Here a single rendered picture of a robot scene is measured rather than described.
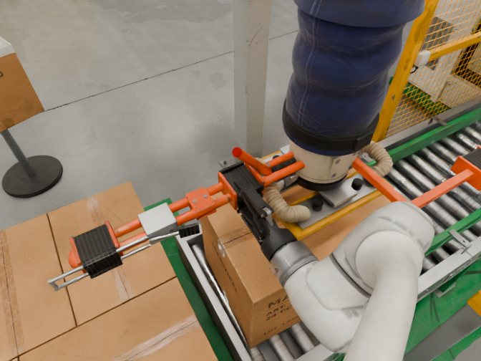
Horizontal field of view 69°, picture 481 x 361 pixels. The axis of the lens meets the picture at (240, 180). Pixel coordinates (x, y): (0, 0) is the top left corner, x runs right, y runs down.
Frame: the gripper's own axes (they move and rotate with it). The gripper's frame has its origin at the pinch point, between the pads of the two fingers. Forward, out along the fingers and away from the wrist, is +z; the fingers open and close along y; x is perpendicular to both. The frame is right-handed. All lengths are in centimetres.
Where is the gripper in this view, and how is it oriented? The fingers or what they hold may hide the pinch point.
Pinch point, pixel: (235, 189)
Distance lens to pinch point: 84.7
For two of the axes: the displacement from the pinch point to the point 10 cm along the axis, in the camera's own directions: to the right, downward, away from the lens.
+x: 8.6, -3.8, 3.4
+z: -5.1, -6.4, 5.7
